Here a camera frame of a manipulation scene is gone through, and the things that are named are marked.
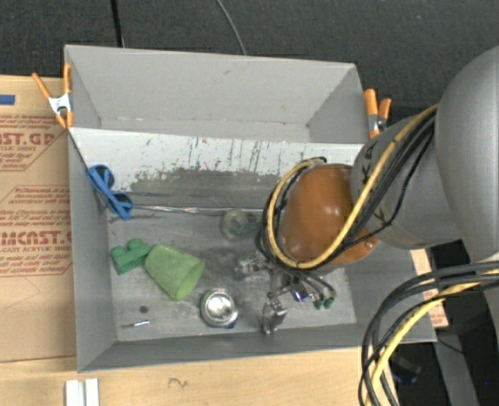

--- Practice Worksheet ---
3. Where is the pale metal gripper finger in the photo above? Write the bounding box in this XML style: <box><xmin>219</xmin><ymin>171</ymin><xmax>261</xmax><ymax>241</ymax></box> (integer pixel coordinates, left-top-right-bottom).
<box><xmin>233</xmin><ymin>253</ymin><xmax>272</xmax><ymax>277</ymax></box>
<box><xmin>260</xmin><ymin>297</ymin><xmax>289</xmax><ymax>336</ymax></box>

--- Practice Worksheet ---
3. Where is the light green plastic cup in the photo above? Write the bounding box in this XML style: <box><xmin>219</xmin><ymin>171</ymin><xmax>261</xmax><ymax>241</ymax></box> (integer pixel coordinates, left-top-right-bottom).
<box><xmin>143</xmin><ymin>243</ymin><xmax>206</xmax><ymax>302</ymax></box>

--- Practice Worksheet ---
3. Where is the grey metal bin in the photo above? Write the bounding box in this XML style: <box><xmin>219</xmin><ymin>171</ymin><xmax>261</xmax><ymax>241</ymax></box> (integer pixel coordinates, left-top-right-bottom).
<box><xmin>63</xmin><ymin>43</ymin><xmax>439</xmax><ymax>374</ymax></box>

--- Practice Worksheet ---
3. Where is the brown cardboard board red print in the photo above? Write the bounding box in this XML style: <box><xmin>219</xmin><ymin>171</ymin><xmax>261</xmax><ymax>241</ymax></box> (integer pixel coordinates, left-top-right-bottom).
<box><xmin>0</xmin><ymin>73</ymin><xmax>79</xmax><ymax>365</ymax></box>

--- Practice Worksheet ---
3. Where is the green toy block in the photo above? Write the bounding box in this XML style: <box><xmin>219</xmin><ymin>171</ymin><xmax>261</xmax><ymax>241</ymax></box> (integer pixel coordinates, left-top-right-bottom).
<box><xmin>110</xmin><ymin>238</ymin><xmax>153</xmax><ymax>276</ymax></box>

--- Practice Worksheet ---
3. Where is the silver metal can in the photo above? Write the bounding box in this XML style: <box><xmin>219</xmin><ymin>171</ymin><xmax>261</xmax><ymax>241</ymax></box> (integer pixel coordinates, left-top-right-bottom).
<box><xmin>199</xmin><ymin>287</ymin><xmax>239</xmax><ymax>330</ymax></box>

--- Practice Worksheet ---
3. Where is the clear round glass thing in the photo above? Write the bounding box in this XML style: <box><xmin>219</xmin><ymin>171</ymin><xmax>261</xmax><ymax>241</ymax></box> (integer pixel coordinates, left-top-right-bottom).
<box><xmin>219</xmin><ymin>208</ymin><xmax>255</xmax><ymax>242</ymax></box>

